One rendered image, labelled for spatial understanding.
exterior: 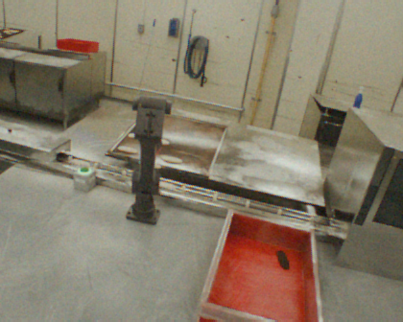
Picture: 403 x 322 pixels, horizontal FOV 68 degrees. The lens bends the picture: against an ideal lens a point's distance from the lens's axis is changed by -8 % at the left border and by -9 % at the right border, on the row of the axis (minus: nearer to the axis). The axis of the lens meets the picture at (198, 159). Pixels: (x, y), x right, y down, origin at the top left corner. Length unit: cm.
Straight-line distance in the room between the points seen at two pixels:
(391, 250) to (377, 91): 407
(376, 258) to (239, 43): 407
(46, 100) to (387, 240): 383
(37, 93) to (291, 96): 334
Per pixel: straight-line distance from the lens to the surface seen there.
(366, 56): 507
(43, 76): 419
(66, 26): 594
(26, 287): 102
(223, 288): 103
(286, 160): 171
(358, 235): 121
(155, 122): 88
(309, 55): 463
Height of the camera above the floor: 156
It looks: 25 degrees down
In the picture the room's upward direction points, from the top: 10 degrees clockwise
